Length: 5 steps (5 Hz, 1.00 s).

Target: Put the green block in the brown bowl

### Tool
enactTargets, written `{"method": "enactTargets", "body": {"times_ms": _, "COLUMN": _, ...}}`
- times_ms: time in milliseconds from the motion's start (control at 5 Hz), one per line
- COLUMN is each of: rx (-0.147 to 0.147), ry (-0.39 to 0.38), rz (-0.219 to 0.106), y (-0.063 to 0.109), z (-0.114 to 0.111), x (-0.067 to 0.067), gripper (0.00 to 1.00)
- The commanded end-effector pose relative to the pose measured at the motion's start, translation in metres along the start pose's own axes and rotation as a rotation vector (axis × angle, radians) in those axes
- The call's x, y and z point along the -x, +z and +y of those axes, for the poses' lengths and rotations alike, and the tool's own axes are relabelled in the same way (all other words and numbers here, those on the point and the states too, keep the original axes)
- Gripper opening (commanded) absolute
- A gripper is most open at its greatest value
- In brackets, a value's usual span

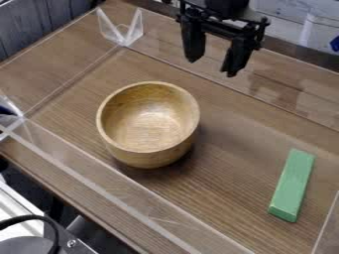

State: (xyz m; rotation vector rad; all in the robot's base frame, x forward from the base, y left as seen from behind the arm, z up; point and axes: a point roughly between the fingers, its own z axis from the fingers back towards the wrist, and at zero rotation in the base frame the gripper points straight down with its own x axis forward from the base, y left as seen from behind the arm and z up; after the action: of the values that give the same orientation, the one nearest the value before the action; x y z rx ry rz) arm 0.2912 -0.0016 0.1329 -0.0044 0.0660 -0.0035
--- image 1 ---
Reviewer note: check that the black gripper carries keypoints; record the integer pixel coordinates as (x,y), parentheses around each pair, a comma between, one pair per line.
(229,19)

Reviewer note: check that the green rectangular block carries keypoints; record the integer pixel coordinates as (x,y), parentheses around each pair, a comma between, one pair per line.
(289,194)

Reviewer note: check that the brown wooden bowl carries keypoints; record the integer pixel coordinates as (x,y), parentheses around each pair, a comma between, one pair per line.
(147,123)

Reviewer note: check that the grey metal stand base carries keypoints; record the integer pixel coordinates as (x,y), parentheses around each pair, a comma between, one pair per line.
(38,244)

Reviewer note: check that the clear acrylic corner bracket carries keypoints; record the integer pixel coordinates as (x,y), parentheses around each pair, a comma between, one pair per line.
(122,34)

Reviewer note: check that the clear acrylic left bracket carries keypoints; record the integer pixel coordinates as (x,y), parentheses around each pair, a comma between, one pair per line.
(11,116)

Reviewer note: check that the clear acrylic front wall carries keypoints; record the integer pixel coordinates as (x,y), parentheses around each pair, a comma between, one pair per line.
(142,218)

